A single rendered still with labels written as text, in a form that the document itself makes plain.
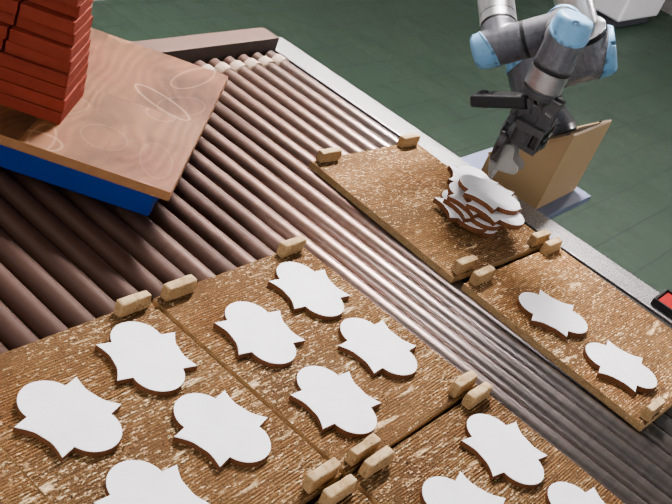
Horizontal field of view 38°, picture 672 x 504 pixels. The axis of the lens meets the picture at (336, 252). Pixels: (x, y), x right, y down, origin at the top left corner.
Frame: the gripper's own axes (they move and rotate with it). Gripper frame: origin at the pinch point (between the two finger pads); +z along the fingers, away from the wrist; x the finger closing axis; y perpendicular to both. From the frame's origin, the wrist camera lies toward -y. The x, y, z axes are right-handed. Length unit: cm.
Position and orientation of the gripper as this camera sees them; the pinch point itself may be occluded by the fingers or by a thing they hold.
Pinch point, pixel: (490, 170)
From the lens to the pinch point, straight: 203.7
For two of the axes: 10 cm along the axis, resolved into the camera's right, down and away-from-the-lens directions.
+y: 8.1, 5.2, -2.8
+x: 4.9, -3.3, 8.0
